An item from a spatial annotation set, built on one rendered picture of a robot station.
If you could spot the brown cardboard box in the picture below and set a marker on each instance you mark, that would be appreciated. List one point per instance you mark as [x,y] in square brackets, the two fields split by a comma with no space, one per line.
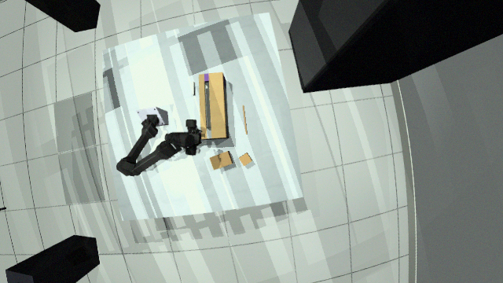
[245,159]

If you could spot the tan block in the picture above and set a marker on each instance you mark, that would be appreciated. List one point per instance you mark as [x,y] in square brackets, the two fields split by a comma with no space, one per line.
[221,160]

